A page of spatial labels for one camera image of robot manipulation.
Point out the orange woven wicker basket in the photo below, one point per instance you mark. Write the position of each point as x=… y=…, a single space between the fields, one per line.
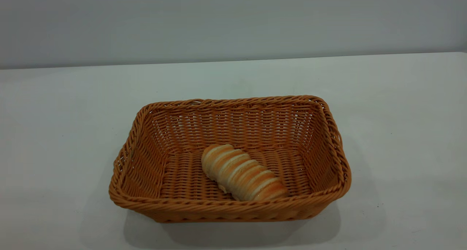
x=175 y=169

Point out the striped long bread roll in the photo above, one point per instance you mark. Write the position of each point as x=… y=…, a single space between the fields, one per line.
x=240 y=173

